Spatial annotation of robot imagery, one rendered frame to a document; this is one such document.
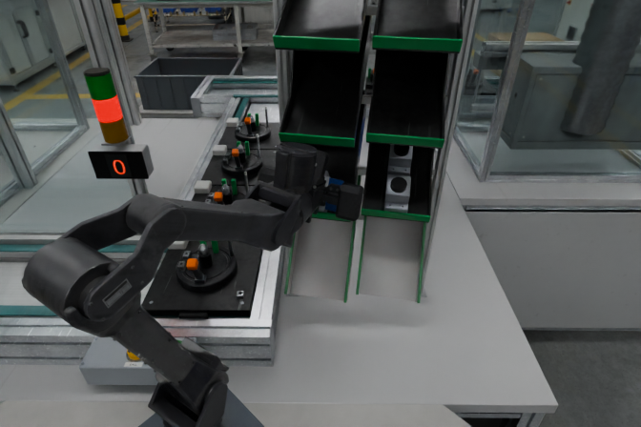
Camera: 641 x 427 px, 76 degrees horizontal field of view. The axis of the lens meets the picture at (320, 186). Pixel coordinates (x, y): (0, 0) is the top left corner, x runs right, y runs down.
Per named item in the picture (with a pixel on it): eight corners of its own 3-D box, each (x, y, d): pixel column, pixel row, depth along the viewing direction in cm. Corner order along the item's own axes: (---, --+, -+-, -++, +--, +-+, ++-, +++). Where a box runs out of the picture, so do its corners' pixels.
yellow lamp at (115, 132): (123, 143, 91) (117, 123, 88) (100, 143, 91) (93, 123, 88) (132, 133, 95) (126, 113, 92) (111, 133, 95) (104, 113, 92)
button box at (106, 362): (193, 386, 81) (187, 367, 78) (87, 385, 81) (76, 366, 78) (201, 355, 87) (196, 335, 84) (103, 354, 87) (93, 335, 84)
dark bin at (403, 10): (459, 53, 61) (470, 10, 55) (372, 50, 63) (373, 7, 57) (458, -48, 76) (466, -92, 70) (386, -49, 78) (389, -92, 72)
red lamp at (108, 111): (116, 122, 88) (111, 101, 85) (93, 122, 88) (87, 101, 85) (126, 113, 92) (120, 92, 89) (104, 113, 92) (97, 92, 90)
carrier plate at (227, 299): (250, 316, 89) (249, 310, 88) (140, 315, 90) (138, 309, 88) (264, 243, 110) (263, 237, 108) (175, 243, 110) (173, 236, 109)
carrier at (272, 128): (280, 153, 152) (279, 122, 145) (216, 153, 152) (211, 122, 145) (286, 126, 172) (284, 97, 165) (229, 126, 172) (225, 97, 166)
